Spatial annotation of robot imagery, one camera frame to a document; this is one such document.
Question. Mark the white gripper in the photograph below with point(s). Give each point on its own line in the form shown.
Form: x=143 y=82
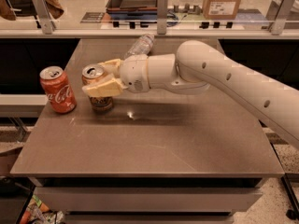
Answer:
x=135 y=73

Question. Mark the orange LaCroix can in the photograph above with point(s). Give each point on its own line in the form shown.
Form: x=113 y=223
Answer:
x=90 y=74

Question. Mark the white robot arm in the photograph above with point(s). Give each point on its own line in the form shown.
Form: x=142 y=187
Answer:
x=191 y=70

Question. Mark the red Coca-Cola can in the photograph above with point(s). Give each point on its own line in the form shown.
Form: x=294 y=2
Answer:
x=55 y=84

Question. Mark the clear plastic water bottle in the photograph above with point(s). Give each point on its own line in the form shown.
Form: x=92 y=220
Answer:
x=143 y=45

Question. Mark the grey metal tray bin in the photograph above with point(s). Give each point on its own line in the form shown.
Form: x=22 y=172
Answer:
x=134 y=0

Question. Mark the brown hanging jacket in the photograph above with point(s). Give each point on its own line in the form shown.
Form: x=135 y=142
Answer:
x=11 y=9

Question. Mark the grey table drawer unit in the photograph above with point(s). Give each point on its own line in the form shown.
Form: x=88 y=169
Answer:
x=89 y=205

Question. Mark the cardboard box with label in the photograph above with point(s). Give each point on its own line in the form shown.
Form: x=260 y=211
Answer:
x=220 y=9

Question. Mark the colourful snack bags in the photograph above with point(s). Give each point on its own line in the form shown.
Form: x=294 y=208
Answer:
x=36 y=212

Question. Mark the middle metal railing post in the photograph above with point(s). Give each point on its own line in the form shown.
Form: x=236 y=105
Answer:
x=162 y=16

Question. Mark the metal railing post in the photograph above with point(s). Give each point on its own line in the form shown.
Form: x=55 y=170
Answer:
x=47 y=26
x=287 y=16
x=162 y=16

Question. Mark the left metal railing post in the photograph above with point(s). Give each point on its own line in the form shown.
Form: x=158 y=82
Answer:
x=47 y=26

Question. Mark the right metal railing post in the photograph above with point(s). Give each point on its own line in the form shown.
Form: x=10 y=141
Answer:
x=287 y=16

